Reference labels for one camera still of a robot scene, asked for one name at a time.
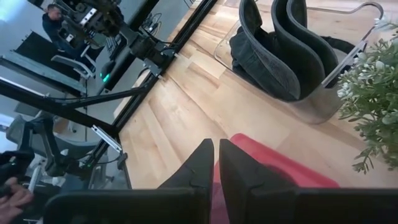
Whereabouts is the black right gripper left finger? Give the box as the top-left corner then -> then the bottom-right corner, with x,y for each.
157,138 -> 215,224

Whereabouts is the clear plastic bin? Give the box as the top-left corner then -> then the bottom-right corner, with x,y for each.
213,1 -> 385,125

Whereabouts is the dark grey desk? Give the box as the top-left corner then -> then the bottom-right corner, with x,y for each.
93,0 -> 162,94

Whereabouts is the red translucent plastic bin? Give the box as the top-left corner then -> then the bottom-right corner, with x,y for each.
213,133 -> 340,224

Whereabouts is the person's hand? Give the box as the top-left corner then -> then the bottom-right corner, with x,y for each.
0,177 -> 34,224

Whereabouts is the person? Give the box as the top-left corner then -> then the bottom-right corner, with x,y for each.
42,3 -> 91,60

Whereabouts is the black computer mouse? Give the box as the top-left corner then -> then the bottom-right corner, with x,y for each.
99,60 -> 118,84

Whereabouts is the dark office chair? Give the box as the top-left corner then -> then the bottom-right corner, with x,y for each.
6,111 -> 105,187

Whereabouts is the green artificial plant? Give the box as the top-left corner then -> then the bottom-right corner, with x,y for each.
337,15 -> 398,175

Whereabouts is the white office chair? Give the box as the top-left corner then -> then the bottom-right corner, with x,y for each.
51,46 -> 96,80

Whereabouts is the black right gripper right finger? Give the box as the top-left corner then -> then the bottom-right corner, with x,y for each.
219,138 -> 298,224

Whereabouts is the grey desk top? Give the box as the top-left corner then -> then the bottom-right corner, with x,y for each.
0,51 -> 88,94

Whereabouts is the black aluminium table frame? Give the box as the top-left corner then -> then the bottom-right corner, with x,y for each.
0,0 -> 218,187

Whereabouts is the dark grey corduroy cap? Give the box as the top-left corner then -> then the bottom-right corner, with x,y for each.
229,0 -> 301,102
285,0 -> 355,90
270,0 -> 327,100

